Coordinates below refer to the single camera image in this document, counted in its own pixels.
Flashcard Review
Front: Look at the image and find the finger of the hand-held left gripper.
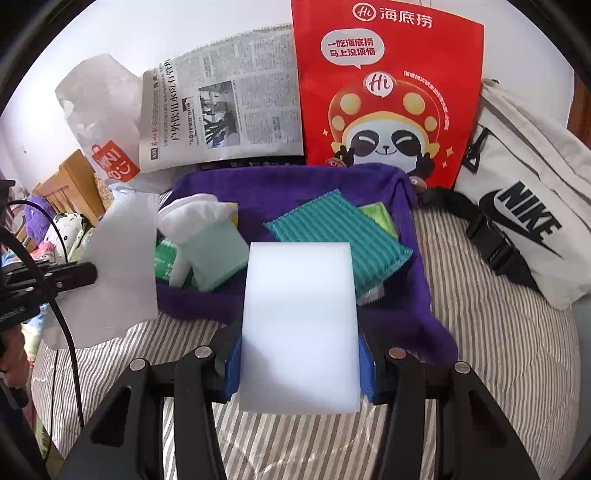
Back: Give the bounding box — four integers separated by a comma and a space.
25, 261, 99, 296

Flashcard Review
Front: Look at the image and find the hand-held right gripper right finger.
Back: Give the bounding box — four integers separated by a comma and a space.
358, 335, 541, 480

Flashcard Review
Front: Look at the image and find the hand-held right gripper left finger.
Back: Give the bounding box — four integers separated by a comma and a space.
58, 323, 245, 480

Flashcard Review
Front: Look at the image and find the white tissue sheet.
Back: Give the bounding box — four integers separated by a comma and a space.
41, 189, 161, 350

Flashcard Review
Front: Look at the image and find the white sponge block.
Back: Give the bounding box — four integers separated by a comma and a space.
238, 241, 362, 415

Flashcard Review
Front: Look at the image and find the white spotted pillow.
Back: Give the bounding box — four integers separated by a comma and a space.
44, 213, 95, 264

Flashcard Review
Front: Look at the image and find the purple plush toy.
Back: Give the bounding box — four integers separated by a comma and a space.
23, 196, 57, 241

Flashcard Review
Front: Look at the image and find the purple towel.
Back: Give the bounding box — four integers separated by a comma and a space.
154, 164, 460, 367

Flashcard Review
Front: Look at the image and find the wooden headboard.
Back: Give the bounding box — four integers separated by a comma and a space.
31, 150, 106, 228

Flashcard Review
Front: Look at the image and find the pale green wrapped pack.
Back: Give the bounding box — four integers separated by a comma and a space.
157, 194, 250, 292

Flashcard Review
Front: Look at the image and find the striped bedsheet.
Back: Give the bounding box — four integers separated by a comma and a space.
28, 191, 583, 480

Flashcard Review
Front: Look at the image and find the teal striped cleaning cloth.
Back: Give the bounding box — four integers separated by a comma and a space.
264, 188, 413, 296

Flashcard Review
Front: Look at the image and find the white plastic bag orange label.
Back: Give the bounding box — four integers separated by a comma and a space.
54, 53, 160, 217

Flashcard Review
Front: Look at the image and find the black box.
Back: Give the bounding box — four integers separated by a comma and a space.
198, 159, 301, 169

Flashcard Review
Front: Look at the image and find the newspaper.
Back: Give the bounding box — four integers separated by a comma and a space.
139, 25, 305, 174

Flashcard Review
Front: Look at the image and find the red paper bag panda print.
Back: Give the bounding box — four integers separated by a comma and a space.
291, 0, 485, 190

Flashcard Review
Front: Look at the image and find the black cable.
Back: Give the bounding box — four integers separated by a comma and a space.
0, 199, 86, 462

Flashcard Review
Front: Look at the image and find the white sling bag black strap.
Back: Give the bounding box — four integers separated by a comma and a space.
418, 78, 591, 311

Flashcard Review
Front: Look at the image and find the wooden wall trim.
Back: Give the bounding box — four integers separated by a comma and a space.
567, 71, 591, 148

